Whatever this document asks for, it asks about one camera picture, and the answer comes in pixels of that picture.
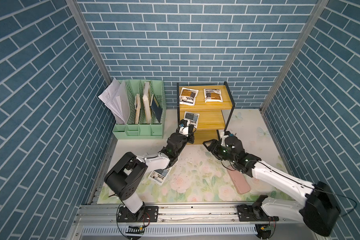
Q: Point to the thick cream book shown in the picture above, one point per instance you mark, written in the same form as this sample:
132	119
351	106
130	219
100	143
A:
147	102

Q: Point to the dark navy notebook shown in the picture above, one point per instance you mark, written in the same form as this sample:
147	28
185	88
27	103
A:
156	108

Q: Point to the floral table mat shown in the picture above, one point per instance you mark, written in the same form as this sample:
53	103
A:
199	177

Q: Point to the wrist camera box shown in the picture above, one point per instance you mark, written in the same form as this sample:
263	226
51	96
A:
183	127
224	135

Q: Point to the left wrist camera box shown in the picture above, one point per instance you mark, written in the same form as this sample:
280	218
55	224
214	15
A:
183	127

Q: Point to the pink eyeglass case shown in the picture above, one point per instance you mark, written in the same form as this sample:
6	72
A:
239	181

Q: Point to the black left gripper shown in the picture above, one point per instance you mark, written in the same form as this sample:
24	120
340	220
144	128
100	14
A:
190	134

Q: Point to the yellow coffee bag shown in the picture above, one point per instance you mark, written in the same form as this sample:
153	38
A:
213	95
188	96

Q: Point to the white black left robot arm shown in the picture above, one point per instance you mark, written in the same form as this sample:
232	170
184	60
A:
125	176

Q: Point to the white paper sheets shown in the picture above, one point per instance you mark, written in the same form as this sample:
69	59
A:
116	100

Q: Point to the thin beige book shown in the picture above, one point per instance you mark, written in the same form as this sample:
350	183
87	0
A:
137	108

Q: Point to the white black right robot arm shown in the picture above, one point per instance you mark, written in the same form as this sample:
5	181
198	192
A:
314	205

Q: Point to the teal coffee bag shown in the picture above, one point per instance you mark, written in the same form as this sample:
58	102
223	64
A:
191	118
159	176

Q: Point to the green plastic file organizer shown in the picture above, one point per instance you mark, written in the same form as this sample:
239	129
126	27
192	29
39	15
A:
154	130

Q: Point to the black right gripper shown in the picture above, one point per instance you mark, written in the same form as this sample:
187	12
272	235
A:
212	148

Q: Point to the wooden black-frame three-tier shelf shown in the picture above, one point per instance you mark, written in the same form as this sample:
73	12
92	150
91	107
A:
214	117

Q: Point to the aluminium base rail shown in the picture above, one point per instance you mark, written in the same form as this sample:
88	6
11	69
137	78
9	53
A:
190	221

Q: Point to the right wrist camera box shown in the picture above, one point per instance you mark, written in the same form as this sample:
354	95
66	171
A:
224	135

